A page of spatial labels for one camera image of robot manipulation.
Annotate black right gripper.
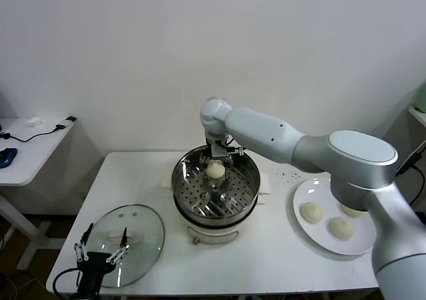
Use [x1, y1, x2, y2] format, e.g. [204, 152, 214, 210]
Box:
[199, 136, 234, 180]

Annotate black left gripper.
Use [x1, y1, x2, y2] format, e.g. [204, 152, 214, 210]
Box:
[73, 222, 131, 294]

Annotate white steamed baozi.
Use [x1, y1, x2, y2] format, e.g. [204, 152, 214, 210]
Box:
[300, 202, 325, 224]
[206, 160, 226, 181]
[329, 216, 354, 241]
[339, 204, 365, 218]

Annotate round glass pot lid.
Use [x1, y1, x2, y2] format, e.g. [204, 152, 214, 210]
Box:
[81, 204, 166, 288]

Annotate white electric cooker base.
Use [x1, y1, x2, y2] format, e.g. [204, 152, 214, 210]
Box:
[172, 193, 267, 247]

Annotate white round plate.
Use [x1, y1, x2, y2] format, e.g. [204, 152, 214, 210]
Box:
[292, 178, 382, 256]

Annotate white side desk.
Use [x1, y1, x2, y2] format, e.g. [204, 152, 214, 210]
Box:
[0, 116, 78, 271]

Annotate white shelf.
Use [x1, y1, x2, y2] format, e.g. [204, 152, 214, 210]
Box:
[407, 105, 426, 128]

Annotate pale green container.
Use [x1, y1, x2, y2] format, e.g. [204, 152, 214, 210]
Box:
[414, 82, 426, 113]

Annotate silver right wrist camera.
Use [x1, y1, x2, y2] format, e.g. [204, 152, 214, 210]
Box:
[210, 142, 244, 164]

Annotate steel steamer pot white handles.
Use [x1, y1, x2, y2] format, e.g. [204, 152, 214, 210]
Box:
[162, 143, 272, 221]

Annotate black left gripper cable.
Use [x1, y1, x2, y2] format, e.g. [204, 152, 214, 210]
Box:
[53, 268, 83, 296]

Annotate black cable with plug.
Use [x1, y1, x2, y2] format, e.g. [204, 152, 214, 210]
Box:
[0, 116, 77, 144]

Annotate black power cable with adapter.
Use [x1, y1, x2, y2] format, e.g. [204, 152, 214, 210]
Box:
[395, 145, 426, 208]

